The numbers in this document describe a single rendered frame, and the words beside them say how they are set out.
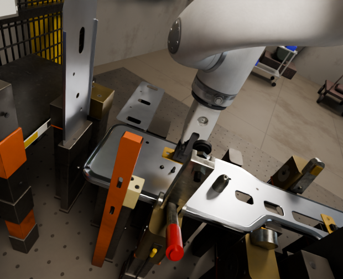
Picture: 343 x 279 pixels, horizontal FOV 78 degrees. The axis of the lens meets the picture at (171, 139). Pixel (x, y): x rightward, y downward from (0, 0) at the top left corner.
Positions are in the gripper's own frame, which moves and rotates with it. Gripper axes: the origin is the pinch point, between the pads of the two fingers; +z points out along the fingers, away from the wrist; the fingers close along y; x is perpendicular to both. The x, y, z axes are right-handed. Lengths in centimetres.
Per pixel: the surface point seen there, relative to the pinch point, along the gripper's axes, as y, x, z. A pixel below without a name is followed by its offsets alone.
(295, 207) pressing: 2.6, -36.6, 7.2
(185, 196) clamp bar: -16.3, -1.0, -4.8
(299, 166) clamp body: 16.2, -38.7, 2.7
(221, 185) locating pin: -1.8, -12.4, 4.6
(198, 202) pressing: -6.9, -7.8, 7.3
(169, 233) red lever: -23.7, 0.8, -5.9
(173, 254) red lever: -26.8, 0.1, -7.2
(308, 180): 12.1, -41.4, 3.6
